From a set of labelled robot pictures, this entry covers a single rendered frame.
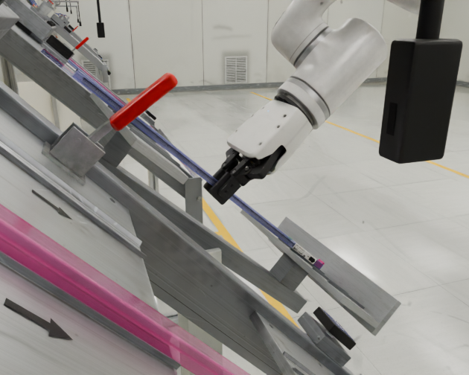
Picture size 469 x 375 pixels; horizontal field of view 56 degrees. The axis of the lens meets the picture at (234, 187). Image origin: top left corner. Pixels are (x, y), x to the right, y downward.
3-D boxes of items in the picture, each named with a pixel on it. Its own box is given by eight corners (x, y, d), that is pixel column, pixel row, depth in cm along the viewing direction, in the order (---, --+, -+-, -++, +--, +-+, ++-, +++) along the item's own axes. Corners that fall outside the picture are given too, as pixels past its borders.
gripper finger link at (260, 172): (282, 129, 64) (251, 143, 67) (276, 166, 59) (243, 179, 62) (286, 135, 65) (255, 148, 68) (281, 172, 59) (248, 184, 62)
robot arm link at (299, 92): (278, 74, 68) (264, 87, 68) (309, 80, 61) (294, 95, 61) (306, 112, 73) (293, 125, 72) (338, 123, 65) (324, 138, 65)
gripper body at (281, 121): (269, 85, 69) (218, 136, 68) (304, 94, 60) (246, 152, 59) (294, 119, 73) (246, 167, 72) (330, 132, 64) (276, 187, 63)
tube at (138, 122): (315, 265, 79) (318, 260, 79) (319, 269, 78) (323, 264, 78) (71, 75, 53) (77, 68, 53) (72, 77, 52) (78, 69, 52)
